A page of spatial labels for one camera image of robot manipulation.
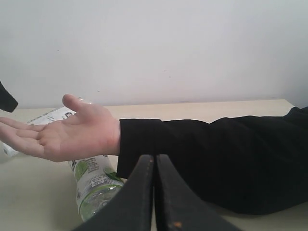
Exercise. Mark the black sleeved forearm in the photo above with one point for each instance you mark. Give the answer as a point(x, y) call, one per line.
point(248, 165)

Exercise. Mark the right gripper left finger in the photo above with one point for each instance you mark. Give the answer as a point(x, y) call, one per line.
point(131, 208)

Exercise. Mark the person's open hand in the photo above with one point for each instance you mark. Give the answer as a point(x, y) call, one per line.
point(107, 130)

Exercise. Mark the lime label water bottle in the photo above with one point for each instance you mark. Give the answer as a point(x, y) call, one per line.
point(97, 183)

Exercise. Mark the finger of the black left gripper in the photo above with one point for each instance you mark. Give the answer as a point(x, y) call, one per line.
point(7, 102)

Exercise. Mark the white label clear bottle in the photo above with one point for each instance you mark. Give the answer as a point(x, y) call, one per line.
point(58, 141)

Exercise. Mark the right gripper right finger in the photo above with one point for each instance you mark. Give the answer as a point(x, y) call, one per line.
point(178, 208)

